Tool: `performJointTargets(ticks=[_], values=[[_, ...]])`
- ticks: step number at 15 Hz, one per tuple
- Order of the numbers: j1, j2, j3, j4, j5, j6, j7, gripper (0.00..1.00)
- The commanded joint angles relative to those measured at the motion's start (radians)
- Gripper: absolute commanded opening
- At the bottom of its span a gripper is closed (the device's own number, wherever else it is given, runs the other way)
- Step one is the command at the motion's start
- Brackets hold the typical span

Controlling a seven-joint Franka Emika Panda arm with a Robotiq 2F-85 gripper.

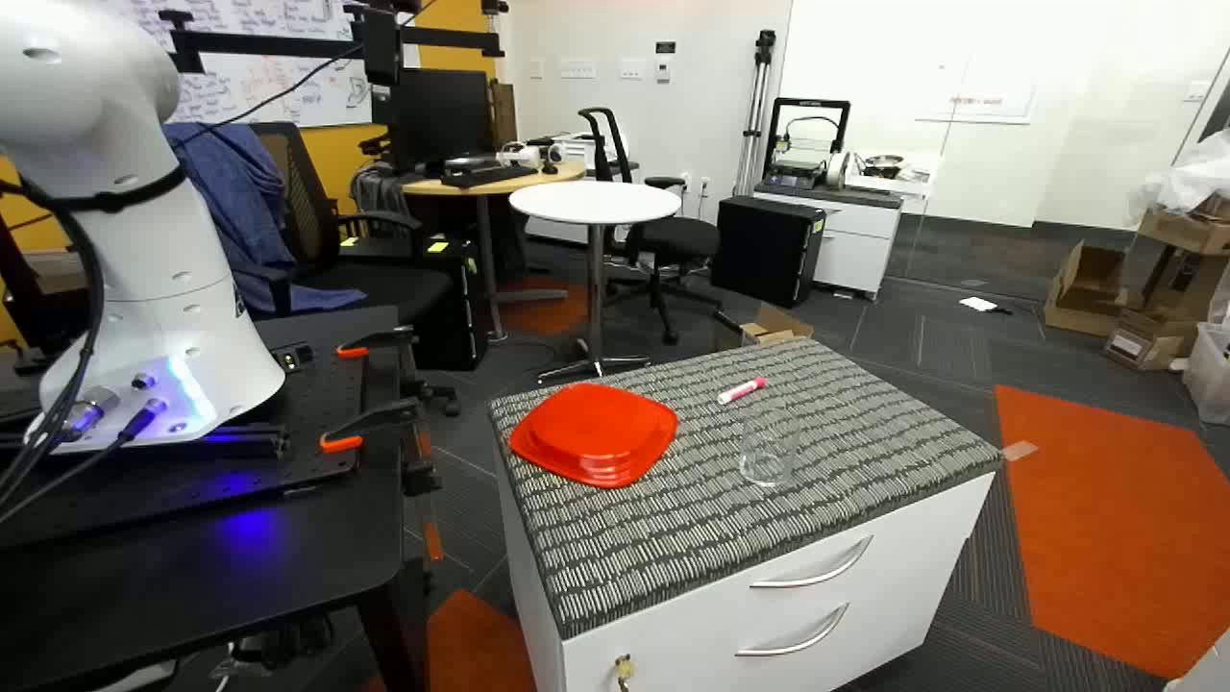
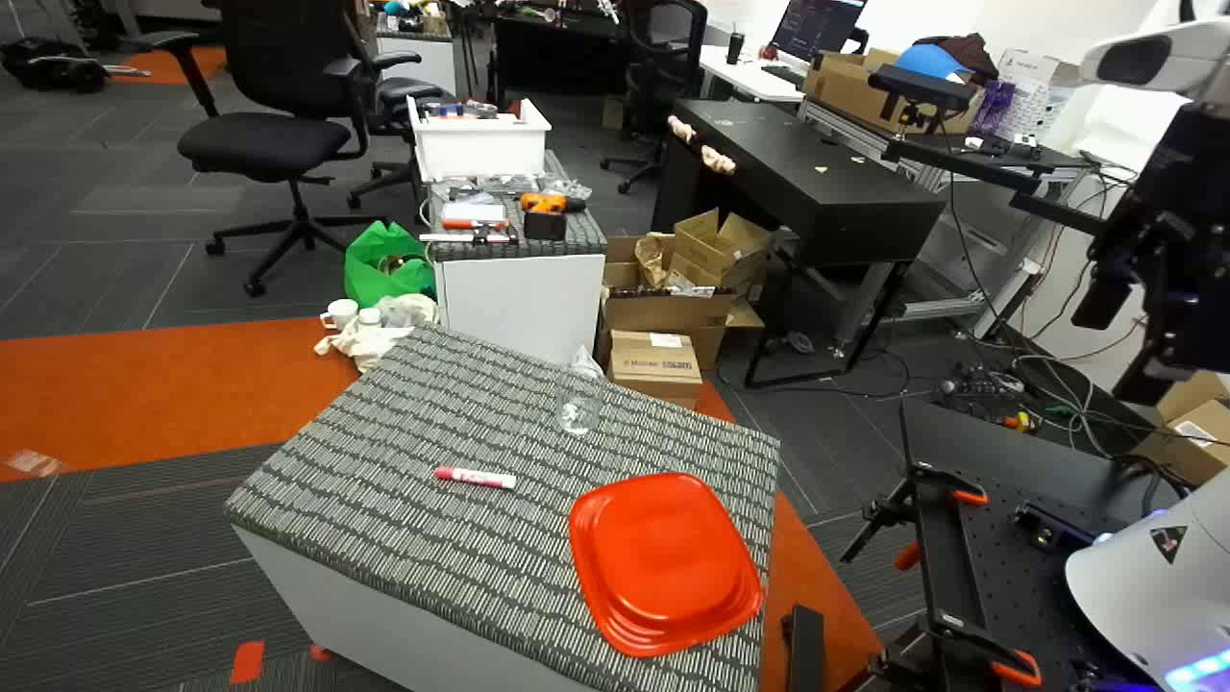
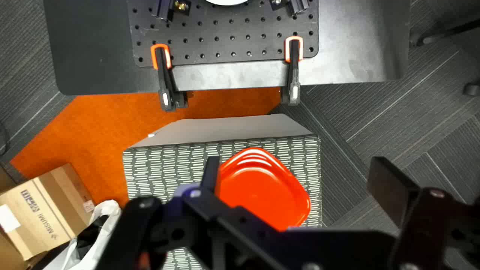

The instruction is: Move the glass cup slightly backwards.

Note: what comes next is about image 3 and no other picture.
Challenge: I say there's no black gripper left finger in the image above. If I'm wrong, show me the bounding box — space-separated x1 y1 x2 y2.
199 156 220 193

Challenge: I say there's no white plastic bag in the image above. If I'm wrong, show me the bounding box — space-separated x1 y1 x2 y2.
43 199 121 270

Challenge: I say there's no right orange black clamp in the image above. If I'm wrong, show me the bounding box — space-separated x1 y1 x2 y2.
280 36 302 105

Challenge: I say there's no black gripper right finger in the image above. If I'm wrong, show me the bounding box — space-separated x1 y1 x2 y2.
367 156 419 226

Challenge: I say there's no red plastic plate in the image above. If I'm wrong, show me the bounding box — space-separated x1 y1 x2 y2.
214 147 311 231

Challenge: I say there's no left orange black clamp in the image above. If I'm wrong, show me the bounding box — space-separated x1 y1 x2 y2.
149 43 187 111

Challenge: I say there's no grey patterned table mat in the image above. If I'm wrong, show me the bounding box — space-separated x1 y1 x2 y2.
121 133 322 270

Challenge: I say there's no brown cardboard box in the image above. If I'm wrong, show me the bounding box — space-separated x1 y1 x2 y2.
0 165 94 261

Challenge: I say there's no black perforated mounting board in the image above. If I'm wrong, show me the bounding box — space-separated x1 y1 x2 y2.
125 0 319 69

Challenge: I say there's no orange black clamp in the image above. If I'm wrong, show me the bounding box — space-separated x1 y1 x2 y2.
280 36 302 105
149 43 187 111

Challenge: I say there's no black work table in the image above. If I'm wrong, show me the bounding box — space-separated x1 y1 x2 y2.
43 0 409 94

